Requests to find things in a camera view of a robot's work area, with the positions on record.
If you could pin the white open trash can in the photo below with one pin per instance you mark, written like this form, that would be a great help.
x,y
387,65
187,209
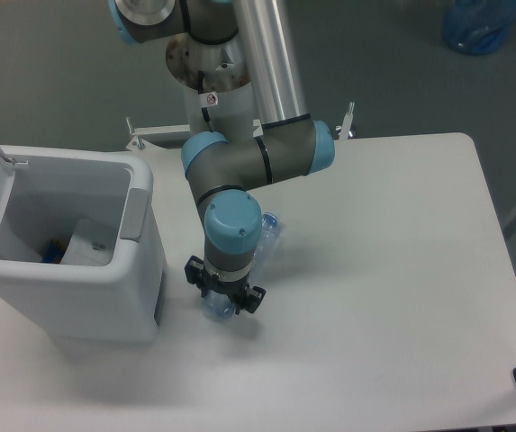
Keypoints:
x,y
43,193

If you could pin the white paper wrapper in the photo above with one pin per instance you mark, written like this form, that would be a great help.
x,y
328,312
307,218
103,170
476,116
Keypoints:
x,y
91,244

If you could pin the blue orange trash item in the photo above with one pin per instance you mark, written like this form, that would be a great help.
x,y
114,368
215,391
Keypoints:
x,y
55,252

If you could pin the blue plastic bag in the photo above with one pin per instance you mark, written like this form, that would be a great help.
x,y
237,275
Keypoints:
x,y
478,28

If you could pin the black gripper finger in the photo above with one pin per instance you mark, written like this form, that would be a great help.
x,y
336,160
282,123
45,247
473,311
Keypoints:
x,y
196,275
248,299

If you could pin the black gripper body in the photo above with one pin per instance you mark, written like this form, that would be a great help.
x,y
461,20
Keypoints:
x,y
232,284

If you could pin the clear plastic water bottle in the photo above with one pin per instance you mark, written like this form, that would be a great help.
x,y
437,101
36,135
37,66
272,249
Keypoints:
x,y
219,306

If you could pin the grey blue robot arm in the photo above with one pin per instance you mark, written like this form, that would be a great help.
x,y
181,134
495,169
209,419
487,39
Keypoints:
x,y
222,173

